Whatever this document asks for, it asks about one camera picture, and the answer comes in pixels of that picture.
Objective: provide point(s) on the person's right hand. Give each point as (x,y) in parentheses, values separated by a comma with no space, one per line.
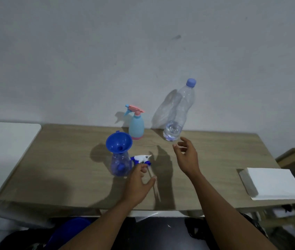
(189,161)

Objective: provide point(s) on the person's left hand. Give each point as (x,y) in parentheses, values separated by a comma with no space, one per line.
(137,190)

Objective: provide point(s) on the white blue spray head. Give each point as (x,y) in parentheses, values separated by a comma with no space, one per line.
(141,159)

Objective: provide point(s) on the transparent blue spray bottle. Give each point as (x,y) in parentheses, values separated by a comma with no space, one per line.
(117,164)

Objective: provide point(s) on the blue plastic funnel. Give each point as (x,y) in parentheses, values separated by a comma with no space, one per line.
(118,143)

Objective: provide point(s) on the clear plastic water bottle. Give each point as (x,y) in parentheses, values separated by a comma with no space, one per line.
(181,109)

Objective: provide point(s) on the light blue pink spray bottle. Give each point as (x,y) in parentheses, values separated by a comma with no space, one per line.
(136,127)

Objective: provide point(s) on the pink spray head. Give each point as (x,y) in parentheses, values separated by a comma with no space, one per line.
(135,109)

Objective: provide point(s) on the blue bottle cap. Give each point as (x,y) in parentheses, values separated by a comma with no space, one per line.
(191,83)

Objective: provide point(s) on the person's left forearm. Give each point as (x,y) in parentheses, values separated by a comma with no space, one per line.
(100,229)

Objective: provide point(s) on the person's right forearm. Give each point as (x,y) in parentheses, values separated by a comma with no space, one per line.
(225,216)

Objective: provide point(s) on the black trash bag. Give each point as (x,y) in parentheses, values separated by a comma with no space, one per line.
(19,239)
(197,229)

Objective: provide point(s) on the wooden table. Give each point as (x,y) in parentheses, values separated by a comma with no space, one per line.
(58,174)

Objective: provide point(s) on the blue plastic bucket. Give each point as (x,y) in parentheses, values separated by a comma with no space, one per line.
(66,231)

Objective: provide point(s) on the white tissue stack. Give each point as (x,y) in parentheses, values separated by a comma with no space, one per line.
(275,183)

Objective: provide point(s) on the white side table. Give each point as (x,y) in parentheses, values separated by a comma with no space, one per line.
(4,158)

